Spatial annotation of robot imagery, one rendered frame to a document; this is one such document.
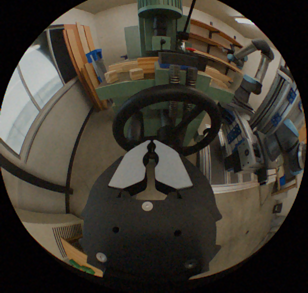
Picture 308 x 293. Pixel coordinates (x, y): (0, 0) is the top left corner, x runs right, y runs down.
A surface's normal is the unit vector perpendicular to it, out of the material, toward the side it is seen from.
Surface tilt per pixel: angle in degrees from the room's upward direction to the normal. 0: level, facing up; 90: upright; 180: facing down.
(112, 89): 90
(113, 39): 90
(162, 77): 90
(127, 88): 90
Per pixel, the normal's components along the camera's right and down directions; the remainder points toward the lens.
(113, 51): 0.06, 0.85
